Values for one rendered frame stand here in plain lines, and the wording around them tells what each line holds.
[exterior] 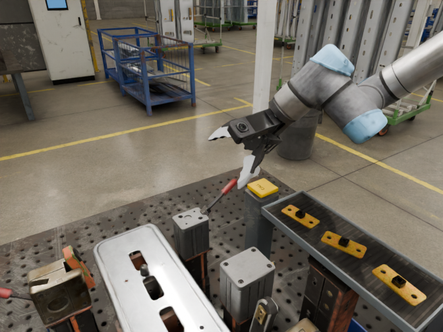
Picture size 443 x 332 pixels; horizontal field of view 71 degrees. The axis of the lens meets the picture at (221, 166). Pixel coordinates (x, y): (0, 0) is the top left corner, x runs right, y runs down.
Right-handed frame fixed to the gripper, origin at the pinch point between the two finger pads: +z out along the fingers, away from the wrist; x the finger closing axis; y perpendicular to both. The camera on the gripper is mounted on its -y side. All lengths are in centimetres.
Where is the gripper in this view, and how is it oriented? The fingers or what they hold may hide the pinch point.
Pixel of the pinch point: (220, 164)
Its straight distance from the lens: 75.3
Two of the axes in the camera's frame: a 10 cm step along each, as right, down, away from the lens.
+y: 6.1, -0.2, 7.9
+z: -6.3, 5.9, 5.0
